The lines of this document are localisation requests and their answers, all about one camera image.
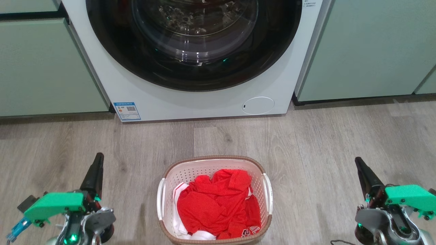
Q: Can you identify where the pale green cabinet drawer front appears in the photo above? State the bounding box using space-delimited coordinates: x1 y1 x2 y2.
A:
0 0 62 14

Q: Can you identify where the white front-load washing machine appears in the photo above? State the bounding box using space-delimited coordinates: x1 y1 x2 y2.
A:
61 0 333 123

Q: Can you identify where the blue cable connector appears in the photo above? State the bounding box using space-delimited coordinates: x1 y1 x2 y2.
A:
6 217 32 243

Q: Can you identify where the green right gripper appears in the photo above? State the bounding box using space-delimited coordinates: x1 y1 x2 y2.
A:
355 157 436 221

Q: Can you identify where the blue energy label sticker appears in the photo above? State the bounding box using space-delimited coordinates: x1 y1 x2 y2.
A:
113 101 141 122

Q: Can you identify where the narrow pale green cabinet panel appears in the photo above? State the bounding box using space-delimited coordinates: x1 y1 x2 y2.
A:
415 67 436 95

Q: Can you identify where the white garment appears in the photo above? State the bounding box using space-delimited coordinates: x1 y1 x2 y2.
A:
172 182 218 241

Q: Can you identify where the wide pale green cabinet panel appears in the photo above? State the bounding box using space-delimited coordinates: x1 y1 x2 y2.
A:
296 0 436 102

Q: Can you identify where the red mesh jersey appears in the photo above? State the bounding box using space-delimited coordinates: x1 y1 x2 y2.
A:
177 169 262 240

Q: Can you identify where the black round glass washer door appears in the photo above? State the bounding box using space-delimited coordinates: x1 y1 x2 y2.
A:
85 0 303 92

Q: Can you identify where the large pale green cabinet door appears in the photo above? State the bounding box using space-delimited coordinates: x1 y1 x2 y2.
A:
0 18 110 117

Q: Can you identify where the white perforated laundry basket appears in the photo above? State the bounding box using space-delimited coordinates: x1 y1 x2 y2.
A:
157 156 273 245

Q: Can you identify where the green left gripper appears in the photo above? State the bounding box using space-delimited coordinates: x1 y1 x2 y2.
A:
24 152 105 227

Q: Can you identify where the round white filter cover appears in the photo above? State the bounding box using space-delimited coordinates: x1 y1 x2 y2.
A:
242 97 275 115

